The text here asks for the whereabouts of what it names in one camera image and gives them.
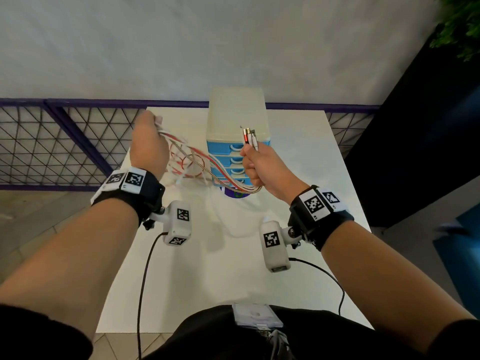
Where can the person's right hand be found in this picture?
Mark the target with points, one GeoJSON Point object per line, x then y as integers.
{"type": "Point", "coordinates": [270, 172]}

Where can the person's left hand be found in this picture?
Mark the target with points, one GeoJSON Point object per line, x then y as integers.
{"type": "Point", "coordinates": [148, 146]}

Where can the blue and white drawer cabinet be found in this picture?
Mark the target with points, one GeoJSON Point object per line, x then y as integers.
{"type": "Point", "coordinates": [236, 112]}

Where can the person's left forearm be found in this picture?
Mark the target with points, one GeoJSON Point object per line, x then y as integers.
{"type": "Point", "coordinates": [67, 266]}

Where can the person's right forearm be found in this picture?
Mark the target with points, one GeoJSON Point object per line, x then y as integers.
{"type": "Point", "coordinates": [386, 288]}

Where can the person's black shirt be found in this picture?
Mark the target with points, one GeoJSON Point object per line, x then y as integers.
{"type": "Point", "coordinates": [202, 337]}

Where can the purple round sticker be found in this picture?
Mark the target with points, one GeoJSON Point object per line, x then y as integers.
{"type": "Point", "coordinates": [236, 194]}

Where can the purple metal mesh fence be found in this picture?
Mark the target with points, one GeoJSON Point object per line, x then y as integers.
{"type": "Point", "coordinates": [93, 103]}

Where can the white table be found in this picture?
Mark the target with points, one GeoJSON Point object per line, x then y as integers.
{"type": "Point", "coordinates": [225, 288]}

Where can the clear badge holder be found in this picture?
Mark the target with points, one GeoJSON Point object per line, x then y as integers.
{"type": "Point", "coordinates": [257, 314]}

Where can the black partition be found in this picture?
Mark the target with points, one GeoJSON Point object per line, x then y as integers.
{"type": "Point", "coordinates": [412, 146]}

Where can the blue seat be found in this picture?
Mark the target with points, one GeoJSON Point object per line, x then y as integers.
{"type": "Point", "coordinates": [461, 258]}

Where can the green plant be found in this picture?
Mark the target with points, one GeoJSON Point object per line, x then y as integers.
{"type": "Point", "coordinates": [461, 26]}

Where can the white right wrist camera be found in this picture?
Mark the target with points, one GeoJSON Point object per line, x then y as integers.
{"type": "Point", "coordinates": [275, 254]}

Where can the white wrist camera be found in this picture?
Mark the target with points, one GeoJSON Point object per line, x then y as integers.
{"type": "Point", "coordinates": [275, 254]}
{"type": "Point", "coordinates": [178, 228]}

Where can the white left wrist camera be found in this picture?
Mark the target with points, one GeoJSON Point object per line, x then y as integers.
{"type": "Point", "coordinates": [178, 228]}

